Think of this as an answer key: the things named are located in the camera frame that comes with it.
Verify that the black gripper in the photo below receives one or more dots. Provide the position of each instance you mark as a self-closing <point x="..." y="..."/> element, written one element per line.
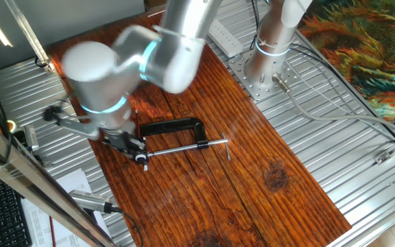
<point x="120" y="141"/>

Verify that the red pen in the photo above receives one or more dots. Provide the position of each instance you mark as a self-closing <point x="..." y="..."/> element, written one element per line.
<point x="52" y="233"/>

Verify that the brown wooden board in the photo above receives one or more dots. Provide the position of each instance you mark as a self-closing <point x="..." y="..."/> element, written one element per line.
<point x="252" y="171"/>

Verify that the printed white paper sheets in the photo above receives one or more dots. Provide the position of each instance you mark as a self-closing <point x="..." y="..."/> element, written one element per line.
<point x="39" y="223"/>

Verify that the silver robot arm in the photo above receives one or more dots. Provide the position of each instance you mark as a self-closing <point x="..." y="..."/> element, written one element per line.
<point x="94" y="89"/>

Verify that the thin slanted metal bar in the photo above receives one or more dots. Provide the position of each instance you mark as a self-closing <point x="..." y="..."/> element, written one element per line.
<point x="31" y="34"/>

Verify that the white power strip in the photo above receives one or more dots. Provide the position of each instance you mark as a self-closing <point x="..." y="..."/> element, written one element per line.
<point x="230" y="43"/>

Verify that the silver camera on mount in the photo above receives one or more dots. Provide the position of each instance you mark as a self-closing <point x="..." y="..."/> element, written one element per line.
<point x="30" y="137"/>

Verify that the wide aluminium frame beam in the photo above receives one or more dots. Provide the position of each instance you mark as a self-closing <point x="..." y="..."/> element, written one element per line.
<point x="29" y="178"/>

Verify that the colourful painted rug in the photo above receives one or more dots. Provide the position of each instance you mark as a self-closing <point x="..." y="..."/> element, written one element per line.
<point x="365" y="51"/>

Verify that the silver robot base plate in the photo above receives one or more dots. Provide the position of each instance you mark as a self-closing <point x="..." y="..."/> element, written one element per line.
<point x="252" y="87"/>

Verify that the black C-clamp with steel screw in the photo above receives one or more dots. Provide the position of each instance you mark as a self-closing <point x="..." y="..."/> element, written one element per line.
<point x="170" y="125"/>

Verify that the black keyboard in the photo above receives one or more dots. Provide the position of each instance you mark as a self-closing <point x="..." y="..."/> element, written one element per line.
<point x="2" y="212"/>

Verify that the silver camera lying flat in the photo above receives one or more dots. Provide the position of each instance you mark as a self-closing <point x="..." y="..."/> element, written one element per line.
<point x="87" y="200"/>

